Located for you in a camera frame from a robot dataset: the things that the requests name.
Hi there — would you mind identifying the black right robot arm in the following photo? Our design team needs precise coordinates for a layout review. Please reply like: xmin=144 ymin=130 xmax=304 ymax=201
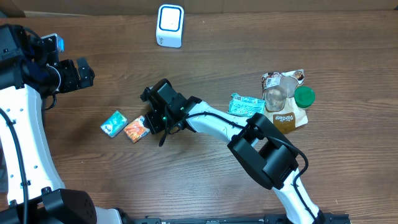
xmin=140 ymin=78 xmax=325 ymax=223

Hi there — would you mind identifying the green-lid jar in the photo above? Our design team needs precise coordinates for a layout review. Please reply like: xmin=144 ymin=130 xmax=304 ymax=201
xmin=294 ymin=86 xmax=315 ymax=108

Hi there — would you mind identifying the orange Kleenex tissue pack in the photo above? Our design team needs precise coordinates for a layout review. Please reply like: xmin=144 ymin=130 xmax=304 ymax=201
xmin=124 ymin=116 xmax=150 ymax=143

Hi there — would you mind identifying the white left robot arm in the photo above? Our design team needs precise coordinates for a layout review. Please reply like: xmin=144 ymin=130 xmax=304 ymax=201
xmin=1 ymin=24 xmax=129 ymax=223

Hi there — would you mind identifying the white barcode scanner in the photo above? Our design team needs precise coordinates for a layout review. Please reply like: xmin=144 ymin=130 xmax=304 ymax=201
xmin=155 ymin=4 xmax=185 ymax=48

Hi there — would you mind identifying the blue-green tissue pack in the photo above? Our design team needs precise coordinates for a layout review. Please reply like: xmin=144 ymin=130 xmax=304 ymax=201
xmin=101 ymin=111 xmax=128 ymax=138

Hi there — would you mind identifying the teal wet wipes pack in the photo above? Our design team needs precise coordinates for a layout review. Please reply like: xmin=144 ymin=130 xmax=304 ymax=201
xmin=228 ymin=93 xmax=266 ymax=118

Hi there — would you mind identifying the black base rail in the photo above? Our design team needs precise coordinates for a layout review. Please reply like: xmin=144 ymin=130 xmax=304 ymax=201
xmin=132 ymin=213 xmax=351 ymax=224

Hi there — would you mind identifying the brown clear snack pouch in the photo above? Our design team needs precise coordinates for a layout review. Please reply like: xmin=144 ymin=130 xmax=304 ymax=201
xmin=262 ymin=69 xmax=308 ymax=134

